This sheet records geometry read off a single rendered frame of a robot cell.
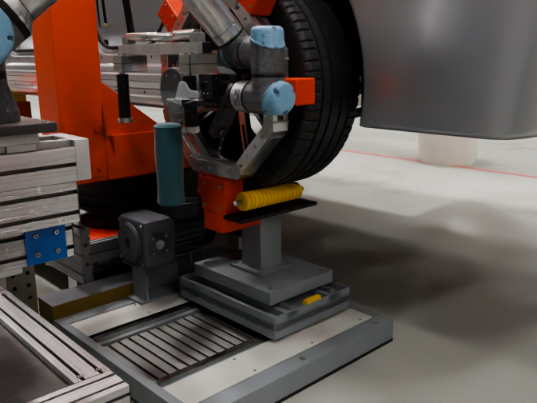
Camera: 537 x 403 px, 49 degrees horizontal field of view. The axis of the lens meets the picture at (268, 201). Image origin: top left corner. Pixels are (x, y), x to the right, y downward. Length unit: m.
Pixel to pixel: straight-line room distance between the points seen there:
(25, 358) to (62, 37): 1.01
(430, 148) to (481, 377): 3.71
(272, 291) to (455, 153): 3.76
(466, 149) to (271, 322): 3.87
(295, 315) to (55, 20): 1.20
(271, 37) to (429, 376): 1.13
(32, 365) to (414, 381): 1.07
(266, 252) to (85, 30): 0.95
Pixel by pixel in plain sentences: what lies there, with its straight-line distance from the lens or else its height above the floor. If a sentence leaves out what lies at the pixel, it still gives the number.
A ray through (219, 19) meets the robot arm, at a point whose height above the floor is 1.02.
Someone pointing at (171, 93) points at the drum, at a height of 0.84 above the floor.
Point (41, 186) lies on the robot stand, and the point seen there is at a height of 0.68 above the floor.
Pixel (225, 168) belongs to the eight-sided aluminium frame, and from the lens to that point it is 1.83.
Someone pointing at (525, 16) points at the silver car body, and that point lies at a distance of 1.50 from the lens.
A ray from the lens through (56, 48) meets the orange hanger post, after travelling 2.07.
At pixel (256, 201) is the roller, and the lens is 1.81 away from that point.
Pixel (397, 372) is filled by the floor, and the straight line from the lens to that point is 1.93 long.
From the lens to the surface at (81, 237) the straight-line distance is 2.28.
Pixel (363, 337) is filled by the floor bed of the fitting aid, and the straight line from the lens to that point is 1.96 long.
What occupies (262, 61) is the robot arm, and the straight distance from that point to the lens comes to 1.32.
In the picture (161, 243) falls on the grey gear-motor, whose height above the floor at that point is 0.32.
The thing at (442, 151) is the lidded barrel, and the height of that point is 0.12.
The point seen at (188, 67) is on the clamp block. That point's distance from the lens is 1.56.
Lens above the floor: 0.94
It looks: 14 degrees down
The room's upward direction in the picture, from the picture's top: straight up
